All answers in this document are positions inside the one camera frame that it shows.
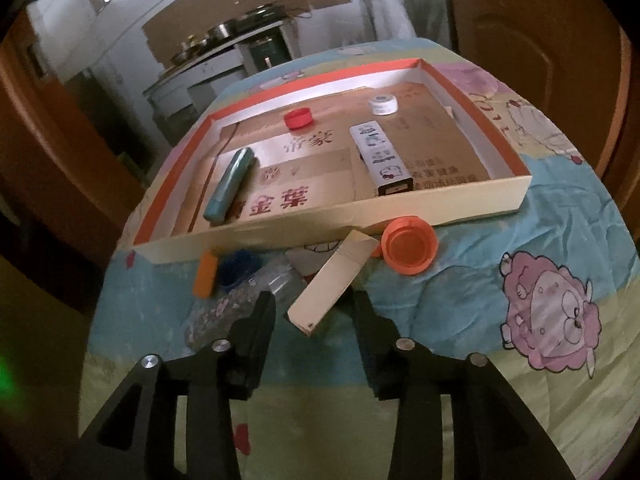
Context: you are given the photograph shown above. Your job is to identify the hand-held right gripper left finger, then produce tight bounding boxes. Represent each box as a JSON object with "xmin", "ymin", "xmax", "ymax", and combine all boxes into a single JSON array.
[{"xmin": 77, "ymin": 290, "xmax": 277, "ymax": 480}]

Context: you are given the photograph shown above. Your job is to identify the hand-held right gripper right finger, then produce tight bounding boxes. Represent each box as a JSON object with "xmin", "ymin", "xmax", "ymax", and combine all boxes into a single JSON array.
[{"xmin": 350, "ymin": 290, "xmax": 573, "ymax": 480}]

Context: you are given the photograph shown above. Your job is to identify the tan cardboard box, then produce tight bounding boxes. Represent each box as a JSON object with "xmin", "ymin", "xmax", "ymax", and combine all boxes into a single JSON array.
[{"xmin": 287, "ymin": 230, "xmax": 381, "ymax": 336}]

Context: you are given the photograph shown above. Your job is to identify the blue bottle cap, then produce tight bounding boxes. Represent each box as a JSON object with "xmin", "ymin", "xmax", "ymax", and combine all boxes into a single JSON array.
[{"xmin": 217, "ymin": 249, "xmax": 263, "ymax": 291}]

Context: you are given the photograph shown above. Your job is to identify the yellow-orange bottle cap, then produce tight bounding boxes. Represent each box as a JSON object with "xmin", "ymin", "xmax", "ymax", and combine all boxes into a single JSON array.
[{"xmin": 194, "ymin": 251, "xmax": 220, "ymax": 298}]

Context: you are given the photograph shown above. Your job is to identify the orange bottle cap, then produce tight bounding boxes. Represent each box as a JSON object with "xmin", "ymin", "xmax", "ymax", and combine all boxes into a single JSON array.
[{"xmin": 381, "ymin": 216, "xmax": 440, "ymax": 276}]

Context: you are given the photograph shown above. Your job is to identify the shallow cardboard tray orange rim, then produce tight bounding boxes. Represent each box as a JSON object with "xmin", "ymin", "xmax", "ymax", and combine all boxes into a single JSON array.
[{"xmin": 131, "ymin": 57, "xmax": 533, "ymax": 263}]

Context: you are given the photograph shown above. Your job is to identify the teal tube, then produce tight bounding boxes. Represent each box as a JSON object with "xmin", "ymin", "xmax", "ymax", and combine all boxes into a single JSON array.
[{"xmin": 202, "ymin": 147, "xmax": 257, "ymax": 226}]

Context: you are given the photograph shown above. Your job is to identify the white patterned slim box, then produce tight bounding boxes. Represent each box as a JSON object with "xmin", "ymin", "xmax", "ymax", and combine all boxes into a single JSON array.
[{"xmin": 349, "ymin": 121, "xmax": 415, "ymax": 198}]

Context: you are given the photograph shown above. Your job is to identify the red bottle cap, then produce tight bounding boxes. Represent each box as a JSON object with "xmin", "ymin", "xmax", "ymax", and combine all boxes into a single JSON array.
[{"xmin": 283, "ymin": 107, "xmax": 316, "ymax": 131}]

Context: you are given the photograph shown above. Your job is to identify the white bottle cap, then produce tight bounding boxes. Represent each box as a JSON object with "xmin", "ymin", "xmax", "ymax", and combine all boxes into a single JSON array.
[{"xmin": 368, "ymin": 94, "xmax": 399, "ymax": 116}]

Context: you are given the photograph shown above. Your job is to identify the printed cartoon sheep blanket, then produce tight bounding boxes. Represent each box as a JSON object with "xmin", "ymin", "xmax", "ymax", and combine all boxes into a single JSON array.
[{"xmin": 80, "ymin": 37, "xmax": 636, "ymax": 480}]

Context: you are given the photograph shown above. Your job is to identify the white kitchen counter cabinet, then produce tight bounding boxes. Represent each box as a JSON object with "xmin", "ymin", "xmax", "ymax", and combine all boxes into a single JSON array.
[{"xmin": 142, "ymin": 25, "xmax": 301, "ymax": 131}]

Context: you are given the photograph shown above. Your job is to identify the green air fryer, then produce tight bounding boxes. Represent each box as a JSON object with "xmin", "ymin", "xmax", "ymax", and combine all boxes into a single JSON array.
[{"xmin": 245, "ymin": 32, "xmax": 291, "ymax": 71}]

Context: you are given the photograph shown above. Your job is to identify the black cooktop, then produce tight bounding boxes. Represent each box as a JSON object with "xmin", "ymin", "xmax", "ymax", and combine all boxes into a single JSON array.
[{"xmin": 235, "ymin": 10, "xmax": 292, "ymax": 32}]

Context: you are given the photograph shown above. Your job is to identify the white leaning boards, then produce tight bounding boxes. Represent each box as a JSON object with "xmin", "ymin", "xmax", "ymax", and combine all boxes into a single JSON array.
[{"xmin": 367, "ymin": 0, "xmax": 451, "ymax": 43}]

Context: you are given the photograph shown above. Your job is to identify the brown wooden door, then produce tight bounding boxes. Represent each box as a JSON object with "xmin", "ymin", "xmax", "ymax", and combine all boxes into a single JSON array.
[{"xmin": 450, "ymin": 0, "xmax": 636, "ymax": 201}]

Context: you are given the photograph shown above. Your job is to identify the brown wooden door frame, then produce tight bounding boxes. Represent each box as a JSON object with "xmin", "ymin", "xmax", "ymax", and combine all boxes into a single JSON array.
[{"xmin": 0, "ymin": 10, "xmax": 146, "ymax": 271}]

